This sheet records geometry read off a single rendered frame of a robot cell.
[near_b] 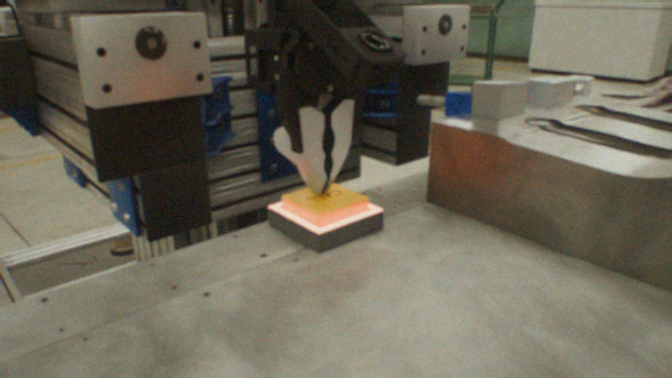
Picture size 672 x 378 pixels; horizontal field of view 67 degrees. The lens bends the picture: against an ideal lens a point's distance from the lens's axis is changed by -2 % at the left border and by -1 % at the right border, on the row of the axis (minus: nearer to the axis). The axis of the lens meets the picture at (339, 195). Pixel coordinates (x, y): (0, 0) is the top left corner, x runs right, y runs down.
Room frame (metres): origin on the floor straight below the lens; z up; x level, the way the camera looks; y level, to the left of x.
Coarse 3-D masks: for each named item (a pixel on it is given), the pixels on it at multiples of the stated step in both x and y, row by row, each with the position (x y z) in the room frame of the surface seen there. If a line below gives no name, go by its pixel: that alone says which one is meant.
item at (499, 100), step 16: (432, 96) 0.62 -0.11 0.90; (448, 96) 0.58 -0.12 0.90; (464, 96) 0.57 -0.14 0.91; (480, 96) 0.55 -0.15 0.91; (496, 96) 0.53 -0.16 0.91; (512, 96) 0.54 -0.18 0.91; (448, 112) 0.58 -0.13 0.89; (464, 112) 0.56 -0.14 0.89; (480, 112) 0.54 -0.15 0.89; (496, 112) 0.53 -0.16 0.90; (512, 112) 0.54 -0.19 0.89
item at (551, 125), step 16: (592, 112) 0.56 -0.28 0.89; (608, 112) 0.58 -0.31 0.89; (624, 112) 0.57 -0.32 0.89; (544, 128) 0.49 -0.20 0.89; (560, 128) 0.51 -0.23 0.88; (576, 128) 0.50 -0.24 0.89; (656, 128) 0.51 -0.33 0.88; (608, 144) 0.45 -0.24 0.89; (624, 144) 0.46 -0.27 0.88; (640, 144) 0.45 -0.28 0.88
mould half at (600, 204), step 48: (576, 96) 0.65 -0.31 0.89; (432, 144) 0.52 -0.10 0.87; (480, 144) 0.47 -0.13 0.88; (528, 144) 0.44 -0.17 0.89; (576, 144) 0.45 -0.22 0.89; (432, 192) 0.51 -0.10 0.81; (480, 192) 0.47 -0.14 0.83; (528, 192) 0.43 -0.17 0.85; (576, 192) 0.40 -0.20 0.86; (624, 192) 0.37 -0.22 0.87; (576, 240) 0.39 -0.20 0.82; (624, 240) 0.36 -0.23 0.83
